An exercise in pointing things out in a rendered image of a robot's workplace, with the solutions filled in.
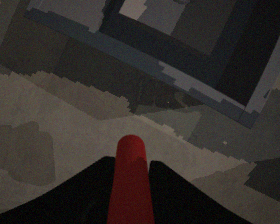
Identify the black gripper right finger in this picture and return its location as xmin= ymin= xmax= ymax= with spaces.
xmin=148 ymin=160 xmax=252 ymax=224

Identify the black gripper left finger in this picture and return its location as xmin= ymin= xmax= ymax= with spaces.
xmin=0 ymin=156 xmax=115 ymax=224

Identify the red peg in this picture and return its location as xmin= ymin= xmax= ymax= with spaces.
xmin=107 ymin=135 xmax=155 ymax=224

